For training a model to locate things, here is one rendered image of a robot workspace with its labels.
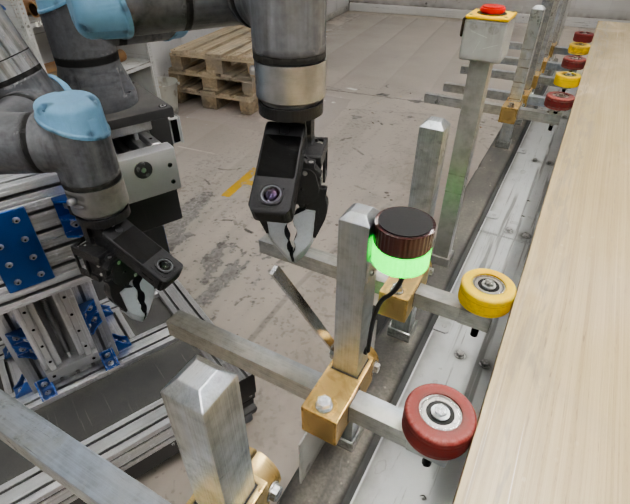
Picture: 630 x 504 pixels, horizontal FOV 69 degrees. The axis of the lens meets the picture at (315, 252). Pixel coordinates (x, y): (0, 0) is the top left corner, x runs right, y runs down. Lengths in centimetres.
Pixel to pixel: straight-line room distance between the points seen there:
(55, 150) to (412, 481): 70
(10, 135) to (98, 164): 10
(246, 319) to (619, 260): 141
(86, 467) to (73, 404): 107
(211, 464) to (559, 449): 38
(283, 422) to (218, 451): 128
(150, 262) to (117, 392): 91
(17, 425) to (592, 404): 61
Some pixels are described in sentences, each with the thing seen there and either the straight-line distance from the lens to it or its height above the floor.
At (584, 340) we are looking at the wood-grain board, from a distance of 71.
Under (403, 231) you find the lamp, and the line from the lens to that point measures 44.
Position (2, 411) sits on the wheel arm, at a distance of 57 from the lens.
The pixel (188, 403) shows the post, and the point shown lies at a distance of 30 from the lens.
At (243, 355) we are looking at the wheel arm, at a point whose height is 86.
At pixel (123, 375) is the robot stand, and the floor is 21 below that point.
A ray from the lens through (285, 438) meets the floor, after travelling 159.
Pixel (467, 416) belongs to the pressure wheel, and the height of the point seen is 91.
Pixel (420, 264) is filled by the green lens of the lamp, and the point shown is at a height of 108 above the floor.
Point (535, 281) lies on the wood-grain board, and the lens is 78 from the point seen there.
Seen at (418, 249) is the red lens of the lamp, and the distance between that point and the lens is 45.
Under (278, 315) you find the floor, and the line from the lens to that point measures 194.
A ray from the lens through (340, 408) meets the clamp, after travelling 59.
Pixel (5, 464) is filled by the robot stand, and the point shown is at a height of 21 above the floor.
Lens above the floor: 136
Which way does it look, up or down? 37 degrees down
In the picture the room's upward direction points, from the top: straight up
